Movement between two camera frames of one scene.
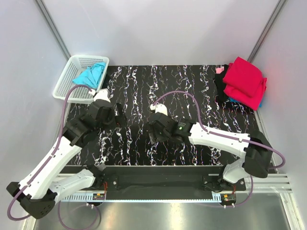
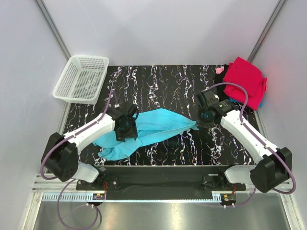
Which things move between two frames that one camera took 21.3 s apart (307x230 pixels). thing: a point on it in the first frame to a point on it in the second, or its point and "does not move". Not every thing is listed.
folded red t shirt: (244, 83) does not move
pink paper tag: (219, 70) does not move
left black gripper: (121, 120) to (132, 132)
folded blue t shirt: (233, 100) does not move
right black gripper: (151, 130) to (198, 121)
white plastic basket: (75, 65) does not move
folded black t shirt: (219, 93) does not move
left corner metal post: (53, 29) does not move
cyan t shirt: (91, 76) to (151, 125)
